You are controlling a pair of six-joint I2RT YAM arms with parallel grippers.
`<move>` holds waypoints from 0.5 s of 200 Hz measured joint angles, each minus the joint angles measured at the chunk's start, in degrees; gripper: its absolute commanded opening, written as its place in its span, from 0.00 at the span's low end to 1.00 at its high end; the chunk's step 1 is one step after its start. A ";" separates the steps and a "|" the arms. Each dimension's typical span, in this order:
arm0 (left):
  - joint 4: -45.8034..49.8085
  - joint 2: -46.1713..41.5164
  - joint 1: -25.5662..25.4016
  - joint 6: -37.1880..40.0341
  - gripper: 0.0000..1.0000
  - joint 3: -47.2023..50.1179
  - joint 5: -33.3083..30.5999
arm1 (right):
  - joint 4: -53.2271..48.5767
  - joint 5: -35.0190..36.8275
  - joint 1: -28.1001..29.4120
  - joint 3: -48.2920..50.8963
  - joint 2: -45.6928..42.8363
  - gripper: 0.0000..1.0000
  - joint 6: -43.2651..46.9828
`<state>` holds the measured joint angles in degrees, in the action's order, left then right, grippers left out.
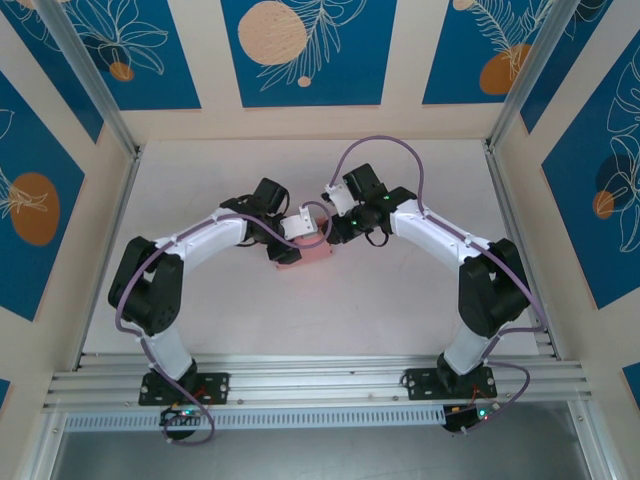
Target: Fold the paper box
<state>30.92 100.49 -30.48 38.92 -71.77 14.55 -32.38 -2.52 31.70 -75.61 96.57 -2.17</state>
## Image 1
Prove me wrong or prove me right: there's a pink paper box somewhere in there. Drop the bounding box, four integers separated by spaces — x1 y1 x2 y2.
274 217 335 271

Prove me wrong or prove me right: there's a blue panel with peach circle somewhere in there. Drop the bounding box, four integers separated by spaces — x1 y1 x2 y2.
221 0 399 108

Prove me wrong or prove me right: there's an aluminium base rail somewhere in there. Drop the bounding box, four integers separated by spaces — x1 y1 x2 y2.
42 352 594 411

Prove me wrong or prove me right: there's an aluminium table edge rail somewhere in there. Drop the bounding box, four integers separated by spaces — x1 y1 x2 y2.
482 139 560 360
72 144 146 372

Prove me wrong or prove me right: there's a blue floral wall panel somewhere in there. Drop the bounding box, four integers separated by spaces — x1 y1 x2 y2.
49 0 202 111
519 0 619 135
422 0 556 106
542 49 640 311
0 69 87 323
0 0 105 145

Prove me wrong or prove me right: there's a grey slotted cable duct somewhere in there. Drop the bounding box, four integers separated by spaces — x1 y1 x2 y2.
62 405 446 434

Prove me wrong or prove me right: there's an aluminium frame post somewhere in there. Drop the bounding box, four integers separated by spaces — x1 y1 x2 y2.
34 0 144 161
487 0 581 151
567 399 619 480
19 407 69 480

